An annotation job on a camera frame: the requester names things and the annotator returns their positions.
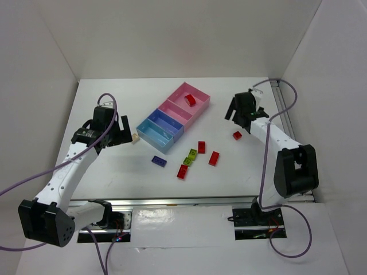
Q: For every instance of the aluminium front rail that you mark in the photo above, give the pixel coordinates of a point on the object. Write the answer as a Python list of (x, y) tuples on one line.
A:
[(194, 201)]

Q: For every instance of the large pink container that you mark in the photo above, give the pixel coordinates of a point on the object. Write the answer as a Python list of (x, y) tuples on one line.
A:
[(202, 101)]

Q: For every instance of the upper green lego brick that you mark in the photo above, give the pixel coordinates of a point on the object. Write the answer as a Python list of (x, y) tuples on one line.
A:
[(192, 154)]

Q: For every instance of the tan lego brick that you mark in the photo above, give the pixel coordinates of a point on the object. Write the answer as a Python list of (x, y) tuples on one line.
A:
[(135, 138)]

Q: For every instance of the lower green lego brick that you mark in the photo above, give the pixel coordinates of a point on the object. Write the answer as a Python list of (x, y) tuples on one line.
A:
[(187, 161)]

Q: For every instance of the red round flower lego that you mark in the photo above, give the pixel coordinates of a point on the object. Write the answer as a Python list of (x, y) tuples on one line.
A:
[(190, 100)]

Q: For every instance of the small pink container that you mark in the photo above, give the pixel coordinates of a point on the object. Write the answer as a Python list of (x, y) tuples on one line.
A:
[(174, 111)]

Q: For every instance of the green lego brick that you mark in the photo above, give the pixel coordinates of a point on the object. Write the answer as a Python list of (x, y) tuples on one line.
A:
[(187, 161), (192, 154)]

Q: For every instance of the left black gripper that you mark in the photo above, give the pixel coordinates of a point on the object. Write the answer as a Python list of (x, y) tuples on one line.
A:
[(121, 133)]

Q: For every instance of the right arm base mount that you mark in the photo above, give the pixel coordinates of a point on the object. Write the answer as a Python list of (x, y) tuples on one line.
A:
[(250, 225)]

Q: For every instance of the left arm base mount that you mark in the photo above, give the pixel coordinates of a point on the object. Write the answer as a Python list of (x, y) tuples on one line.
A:
[(118, 229)]

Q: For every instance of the light blue container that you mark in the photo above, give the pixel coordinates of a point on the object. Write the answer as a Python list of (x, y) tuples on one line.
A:
[(155, 135)]

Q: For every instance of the aluminium right rail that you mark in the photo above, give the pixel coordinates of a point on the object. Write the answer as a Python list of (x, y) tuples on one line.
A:
[(289, 129)]

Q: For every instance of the purple blue container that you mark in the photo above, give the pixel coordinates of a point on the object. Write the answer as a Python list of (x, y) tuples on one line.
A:
[(167, 123)]

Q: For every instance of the aluminium rail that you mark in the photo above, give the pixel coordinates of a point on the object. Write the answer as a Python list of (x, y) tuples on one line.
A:
[(194, 201), (289, 129)]

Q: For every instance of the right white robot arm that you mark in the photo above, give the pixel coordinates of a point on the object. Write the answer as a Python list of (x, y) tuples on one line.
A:
[(260, 129)]

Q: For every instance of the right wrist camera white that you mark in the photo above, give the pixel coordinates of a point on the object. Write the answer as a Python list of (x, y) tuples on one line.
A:
[(258, 94)]

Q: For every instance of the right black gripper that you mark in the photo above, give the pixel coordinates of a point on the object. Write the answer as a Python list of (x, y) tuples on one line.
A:
[(237, 113)]

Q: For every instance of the purple lego plate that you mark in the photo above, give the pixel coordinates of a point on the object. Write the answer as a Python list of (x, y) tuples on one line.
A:
[(159, 161)]

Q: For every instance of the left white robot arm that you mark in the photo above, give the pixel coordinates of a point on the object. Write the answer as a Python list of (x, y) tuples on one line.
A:
[(47, 217)]

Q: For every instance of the small red lego brick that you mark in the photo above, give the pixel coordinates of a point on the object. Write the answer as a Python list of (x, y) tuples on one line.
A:
[(237, 135)]

